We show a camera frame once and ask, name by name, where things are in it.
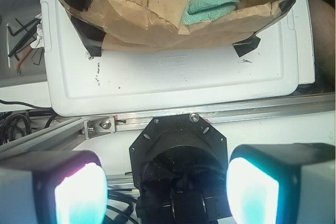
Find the metal corner bracket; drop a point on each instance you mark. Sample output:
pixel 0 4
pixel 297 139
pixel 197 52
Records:
pixel 99 126

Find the brown paper bag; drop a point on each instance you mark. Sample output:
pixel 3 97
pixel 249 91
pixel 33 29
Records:
pixel 156 25

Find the white plastic bin lid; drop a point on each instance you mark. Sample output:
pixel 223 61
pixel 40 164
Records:
pixel 118 82

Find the light blue microfiber cloth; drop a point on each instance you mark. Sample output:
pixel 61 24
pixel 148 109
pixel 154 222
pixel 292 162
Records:
pixel 197 11

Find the crumpled white paper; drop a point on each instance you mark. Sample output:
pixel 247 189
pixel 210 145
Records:
pixel 39 41

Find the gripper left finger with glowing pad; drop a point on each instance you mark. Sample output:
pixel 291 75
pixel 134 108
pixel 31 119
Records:
pixel 53 187

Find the diagonal aluminium extrusion rail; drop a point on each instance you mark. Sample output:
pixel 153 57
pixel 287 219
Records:
pixel 62 137

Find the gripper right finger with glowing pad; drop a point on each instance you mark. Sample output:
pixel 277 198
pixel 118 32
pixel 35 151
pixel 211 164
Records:
pixel 282 183

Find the black hex key set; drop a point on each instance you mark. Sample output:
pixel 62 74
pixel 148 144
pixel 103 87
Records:
pixel 18 37

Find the orange handled hex key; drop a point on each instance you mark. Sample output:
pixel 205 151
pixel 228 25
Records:
pixel 28 51

